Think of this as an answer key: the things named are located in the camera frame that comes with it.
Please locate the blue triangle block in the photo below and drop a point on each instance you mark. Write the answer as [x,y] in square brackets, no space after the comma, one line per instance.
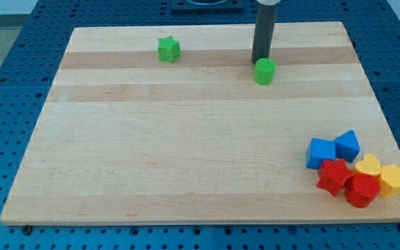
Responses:
[347,146]

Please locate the yellow hexagon block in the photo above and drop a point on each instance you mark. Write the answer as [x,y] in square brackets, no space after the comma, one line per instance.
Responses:
[389,181]

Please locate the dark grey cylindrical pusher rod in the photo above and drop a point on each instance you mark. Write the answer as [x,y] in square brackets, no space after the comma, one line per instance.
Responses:
[263,32]

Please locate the green cylinder block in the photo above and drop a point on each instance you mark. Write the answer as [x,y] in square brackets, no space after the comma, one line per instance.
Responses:
[264,71]

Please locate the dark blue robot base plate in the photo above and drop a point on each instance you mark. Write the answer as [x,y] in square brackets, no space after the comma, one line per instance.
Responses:
[183,6]

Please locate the blue cube block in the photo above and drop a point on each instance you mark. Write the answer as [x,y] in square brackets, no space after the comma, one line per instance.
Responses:
[319,150]

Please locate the silver rod mount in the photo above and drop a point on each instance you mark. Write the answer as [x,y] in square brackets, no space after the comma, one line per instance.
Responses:
[268,1]

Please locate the green star block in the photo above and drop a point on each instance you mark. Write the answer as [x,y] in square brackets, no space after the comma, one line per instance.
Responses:
[168,49]

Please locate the light wooden board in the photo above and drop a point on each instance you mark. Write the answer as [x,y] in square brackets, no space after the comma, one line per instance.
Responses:
[126,139]

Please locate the red cylinder block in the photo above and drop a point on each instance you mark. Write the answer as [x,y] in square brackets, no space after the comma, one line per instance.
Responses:
[362,190]

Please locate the red star block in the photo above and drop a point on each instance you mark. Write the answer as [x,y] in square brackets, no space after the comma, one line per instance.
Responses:
[334,175]

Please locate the yellow heart block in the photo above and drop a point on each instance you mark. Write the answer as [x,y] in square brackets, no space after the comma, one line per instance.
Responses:
[369,164]

